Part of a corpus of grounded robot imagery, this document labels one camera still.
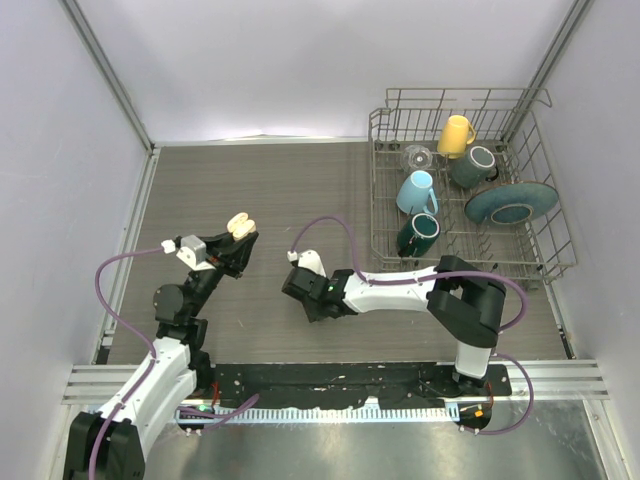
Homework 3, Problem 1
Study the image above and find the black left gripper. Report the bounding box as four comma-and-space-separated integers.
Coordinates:
184, 225, 256, 317

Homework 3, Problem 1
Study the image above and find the cream earbud charging case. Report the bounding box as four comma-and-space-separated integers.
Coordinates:
227, 212, 257, 241

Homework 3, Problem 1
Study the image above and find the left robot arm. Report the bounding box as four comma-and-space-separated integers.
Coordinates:
62, 222, 259, 479

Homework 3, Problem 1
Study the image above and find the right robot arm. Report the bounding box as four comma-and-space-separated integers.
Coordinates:
282, 250, 506, 395

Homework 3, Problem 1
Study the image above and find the dark teal mug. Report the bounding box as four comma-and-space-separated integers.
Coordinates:
396, 213, 440, 258

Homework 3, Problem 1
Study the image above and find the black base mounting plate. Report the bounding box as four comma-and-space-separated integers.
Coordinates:
190, 362, 512, 410

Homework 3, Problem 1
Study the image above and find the light blue mug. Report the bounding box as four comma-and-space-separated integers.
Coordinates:
396, 170, 439, 216

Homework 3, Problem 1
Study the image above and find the clear glass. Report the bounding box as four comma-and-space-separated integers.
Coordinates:
400, 144, 433, 173

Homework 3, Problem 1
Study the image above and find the dark grey-green mug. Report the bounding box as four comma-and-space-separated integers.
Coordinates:
450, 146, 499, 189

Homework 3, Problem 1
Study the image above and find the blue ceramic plate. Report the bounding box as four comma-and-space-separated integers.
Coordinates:
464, 181, 559, 226

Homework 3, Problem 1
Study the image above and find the yellow mug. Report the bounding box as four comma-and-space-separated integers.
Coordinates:
437, 115, 477, 159

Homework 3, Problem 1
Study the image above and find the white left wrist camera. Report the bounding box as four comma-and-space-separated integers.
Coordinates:
160, 235, 211, 271

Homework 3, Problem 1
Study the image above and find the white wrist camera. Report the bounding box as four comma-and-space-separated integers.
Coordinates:
160, 235, 211, 271
286, 249, 326, 277

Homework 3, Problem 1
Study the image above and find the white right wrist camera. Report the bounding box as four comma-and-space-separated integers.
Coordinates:
286, 249, 326, 277

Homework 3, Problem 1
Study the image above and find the aluminium frame rail left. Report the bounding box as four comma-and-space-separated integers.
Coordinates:
91, 146, 161, 365

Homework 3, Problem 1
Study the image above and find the white slotted cable duct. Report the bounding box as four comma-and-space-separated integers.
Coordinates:
174, 405, 461, 425

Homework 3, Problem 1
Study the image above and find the metal wire dish rack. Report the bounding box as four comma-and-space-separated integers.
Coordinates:
369, 87, 577, 287

